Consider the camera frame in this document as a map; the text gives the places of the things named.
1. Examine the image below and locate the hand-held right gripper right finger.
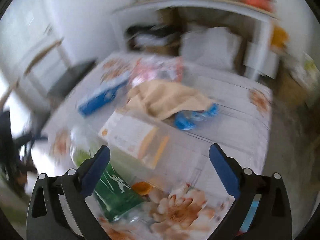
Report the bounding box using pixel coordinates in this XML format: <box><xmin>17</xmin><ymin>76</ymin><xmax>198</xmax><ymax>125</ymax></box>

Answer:
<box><xmin>209</xmin><ymin>143</ymin><xmax>293</xmax><ymax>240</ymax></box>

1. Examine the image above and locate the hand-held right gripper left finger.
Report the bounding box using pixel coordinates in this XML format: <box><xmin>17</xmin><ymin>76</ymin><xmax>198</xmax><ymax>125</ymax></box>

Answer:
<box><xmin>26</xmin><ymin>145</ymin><xmax>112</xmax><ymax>240</ymax></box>

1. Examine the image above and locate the green label plastic bottle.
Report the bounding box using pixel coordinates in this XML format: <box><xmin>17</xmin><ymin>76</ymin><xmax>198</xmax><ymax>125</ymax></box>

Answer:
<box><xmin>69</xmin><ymin>127</ymin><xmax>150</xmax><ymax>223</ymax></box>

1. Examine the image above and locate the blue packet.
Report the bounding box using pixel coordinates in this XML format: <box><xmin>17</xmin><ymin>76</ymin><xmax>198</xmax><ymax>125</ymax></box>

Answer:
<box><xmin>174</xmin><ymin>104</ymin><xmax>218</xmax><ymax>130</ymax></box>

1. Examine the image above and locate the blue toothpaste box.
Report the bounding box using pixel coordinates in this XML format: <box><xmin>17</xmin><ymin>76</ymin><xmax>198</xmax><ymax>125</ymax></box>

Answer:
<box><xmin>78</xmin><ymin>71</ymin><xmax>130</xmax><ymax>117</ymax></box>

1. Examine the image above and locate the beige paper bag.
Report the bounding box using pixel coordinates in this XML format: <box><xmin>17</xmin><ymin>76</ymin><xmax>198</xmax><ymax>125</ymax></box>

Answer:
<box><xmin>127</xmin><ymin>82</ymin><xmax>213</xmax><ymax>120</ymax></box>

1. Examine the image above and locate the clear snack bag red print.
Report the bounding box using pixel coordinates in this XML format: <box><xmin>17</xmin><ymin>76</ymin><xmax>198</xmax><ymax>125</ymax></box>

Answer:
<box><xmin>131</xmin><ymin>56</ymin><xmax>184</xmax><ymax>87</ymax></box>

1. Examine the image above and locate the white foam board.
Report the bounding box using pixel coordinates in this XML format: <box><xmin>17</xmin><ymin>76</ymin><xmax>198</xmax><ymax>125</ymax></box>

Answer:
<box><xmin>244</xmin><ymin>41</ymin><xmax>278</xmax><ymax>78</ymax></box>

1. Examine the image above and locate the white yellow plastic bag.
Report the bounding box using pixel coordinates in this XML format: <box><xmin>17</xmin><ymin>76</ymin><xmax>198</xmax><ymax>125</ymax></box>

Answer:
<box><xmin>287</xmin><ymin>52</ymin><xmax>320</xmax><ymax>85</ymax></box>

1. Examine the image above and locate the black bag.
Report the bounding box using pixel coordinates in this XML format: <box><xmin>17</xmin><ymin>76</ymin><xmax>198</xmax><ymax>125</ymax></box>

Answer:
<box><xmin>126</xmin><ymin>25</ymin><xmax>180</xmax><ymax>48</ymax></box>

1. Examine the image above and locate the white side table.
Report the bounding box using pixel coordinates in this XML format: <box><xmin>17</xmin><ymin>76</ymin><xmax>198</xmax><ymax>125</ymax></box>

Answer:
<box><xmin>111</xmin><ymin>0</ymin><xmax>278</xmax><ymax>80</ymax></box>

